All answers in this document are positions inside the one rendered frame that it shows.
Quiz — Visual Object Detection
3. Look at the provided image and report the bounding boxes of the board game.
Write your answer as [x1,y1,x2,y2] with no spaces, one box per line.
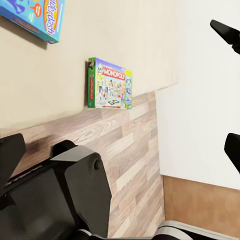
[87,57,133,110]
[0,0,66,44]

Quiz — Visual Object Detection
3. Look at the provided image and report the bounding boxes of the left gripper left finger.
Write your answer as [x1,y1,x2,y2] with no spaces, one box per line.
[0,133,26,193]

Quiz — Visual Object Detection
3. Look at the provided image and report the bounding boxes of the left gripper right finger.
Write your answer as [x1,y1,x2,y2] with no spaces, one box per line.
[224,132,240,173]

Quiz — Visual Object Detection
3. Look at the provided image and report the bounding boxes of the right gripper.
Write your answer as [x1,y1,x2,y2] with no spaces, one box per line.
[210,19,240,54]

